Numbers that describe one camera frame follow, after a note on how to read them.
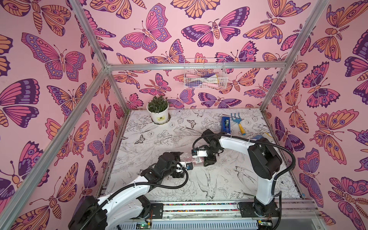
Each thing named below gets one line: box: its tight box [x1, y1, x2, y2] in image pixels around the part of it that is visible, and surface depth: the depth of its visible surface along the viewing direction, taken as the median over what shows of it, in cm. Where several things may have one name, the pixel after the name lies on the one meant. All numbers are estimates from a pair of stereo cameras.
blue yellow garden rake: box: [230, 113, 246, 136], surface depth 114 cm
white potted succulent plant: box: [146, 95, 172, 125], surface depth 105 cm
